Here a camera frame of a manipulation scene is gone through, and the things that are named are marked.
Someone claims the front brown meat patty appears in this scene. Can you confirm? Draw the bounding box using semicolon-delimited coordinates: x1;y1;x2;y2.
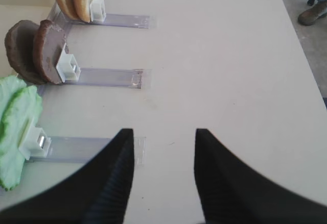
33;19;69;85

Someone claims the clear bread track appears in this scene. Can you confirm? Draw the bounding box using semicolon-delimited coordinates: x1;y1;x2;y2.
47;3;157;35

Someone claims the clear patty track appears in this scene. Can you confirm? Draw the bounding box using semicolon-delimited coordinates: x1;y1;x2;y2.
38;67;153;90

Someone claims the green lettuce leaf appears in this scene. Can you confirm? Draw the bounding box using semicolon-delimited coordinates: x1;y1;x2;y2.
1;76;27;119
1;86;42;191

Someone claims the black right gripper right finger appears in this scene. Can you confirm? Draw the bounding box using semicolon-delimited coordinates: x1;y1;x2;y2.
194;129;326;223

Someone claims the cream plastic tray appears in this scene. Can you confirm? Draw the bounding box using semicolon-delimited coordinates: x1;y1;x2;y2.
1;0;55;77

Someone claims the white pusher block lettuce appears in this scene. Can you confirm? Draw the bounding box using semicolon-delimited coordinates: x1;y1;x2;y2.
18;119;52;160

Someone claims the clear lettuce track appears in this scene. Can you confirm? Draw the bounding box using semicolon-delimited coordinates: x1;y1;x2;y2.
26;136;146;165

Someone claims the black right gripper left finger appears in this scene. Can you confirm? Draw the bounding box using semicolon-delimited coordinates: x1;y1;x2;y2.
1;129;134;223

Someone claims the white pusher block patty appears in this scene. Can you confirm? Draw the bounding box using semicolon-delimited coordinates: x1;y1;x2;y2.
56;43;81;83

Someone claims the white pusher block bread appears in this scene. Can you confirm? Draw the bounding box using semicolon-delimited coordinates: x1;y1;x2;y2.
89;0;106;22

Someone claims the brown meat patty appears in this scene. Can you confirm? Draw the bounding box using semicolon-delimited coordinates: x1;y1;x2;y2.
5;20;46;85
33;19;69;85

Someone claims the rear brown meat patty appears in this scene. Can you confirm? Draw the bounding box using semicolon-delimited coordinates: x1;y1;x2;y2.
5;20;46;85

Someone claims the brown shoe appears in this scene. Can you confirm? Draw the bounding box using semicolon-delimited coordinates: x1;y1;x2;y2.
297;2;326;26

